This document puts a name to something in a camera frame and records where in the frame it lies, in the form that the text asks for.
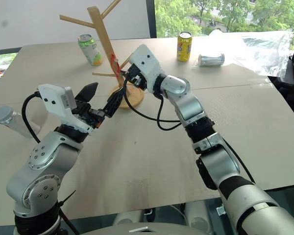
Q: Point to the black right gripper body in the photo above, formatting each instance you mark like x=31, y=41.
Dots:
x=137, y=76

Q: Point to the small metal clip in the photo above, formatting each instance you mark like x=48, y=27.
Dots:
x=221, y=210

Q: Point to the silver can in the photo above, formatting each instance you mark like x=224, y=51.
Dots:
x=210, y=60

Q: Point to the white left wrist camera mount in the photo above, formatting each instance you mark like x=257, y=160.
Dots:
x=55, y=98

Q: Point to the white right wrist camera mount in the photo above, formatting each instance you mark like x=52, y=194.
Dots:
x=147, y=63

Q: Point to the green soda can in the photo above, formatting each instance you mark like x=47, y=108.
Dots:
x=90, y=50

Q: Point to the yellow soda can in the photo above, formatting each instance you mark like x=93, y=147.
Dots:
x=184, y=47

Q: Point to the white cylinder under table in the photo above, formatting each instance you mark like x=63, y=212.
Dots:
x=127, y=217
x=198, y=215

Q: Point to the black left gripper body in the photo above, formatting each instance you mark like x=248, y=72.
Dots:
x=90, y=115

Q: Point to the wooden tree stand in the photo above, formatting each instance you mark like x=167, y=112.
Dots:
x=105, y=41

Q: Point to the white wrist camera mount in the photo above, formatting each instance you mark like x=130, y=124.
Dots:
x=147, y=63
x=55, y=98

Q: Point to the clear plastic bottle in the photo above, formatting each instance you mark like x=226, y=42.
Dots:
x=12, y=120

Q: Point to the brown cardboard table cover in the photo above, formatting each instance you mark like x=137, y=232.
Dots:
x=142, y=151

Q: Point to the black zip tie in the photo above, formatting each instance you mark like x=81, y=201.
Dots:
x=67, y=198

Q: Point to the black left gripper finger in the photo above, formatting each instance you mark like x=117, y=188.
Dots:
x=88, y=92
x=114, y=102

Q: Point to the clear plastic sheet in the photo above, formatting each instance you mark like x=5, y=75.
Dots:
x=259, y=51

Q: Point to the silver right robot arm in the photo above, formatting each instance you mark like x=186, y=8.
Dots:
x=188, y=102

